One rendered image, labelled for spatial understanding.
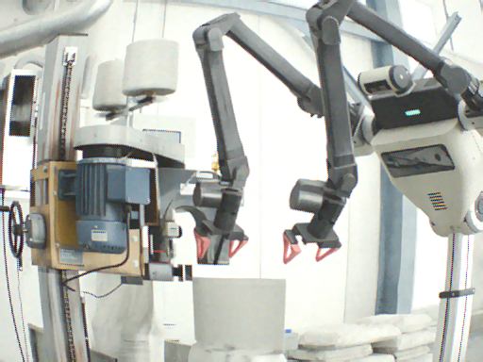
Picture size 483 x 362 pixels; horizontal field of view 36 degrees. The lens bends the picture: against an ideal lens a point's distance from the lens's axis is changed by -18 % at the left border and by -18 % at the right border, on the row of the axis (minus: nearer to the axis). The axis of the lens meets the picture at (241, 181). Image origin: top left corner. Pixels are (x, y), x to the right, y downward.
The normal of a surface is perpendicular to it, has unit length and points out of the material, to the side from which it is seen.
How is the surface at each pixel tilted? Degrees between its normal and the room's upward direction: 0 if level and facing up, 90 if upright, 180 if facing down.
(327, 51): 127
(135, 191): 90
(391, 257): 90
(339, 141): 112
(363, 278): 90
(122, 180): 90
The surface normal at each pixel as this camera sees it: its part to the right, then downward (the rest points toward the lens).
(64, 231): 0.54, -0.08
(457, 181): -0.65, 0.60
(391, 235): -0.84, -0.05
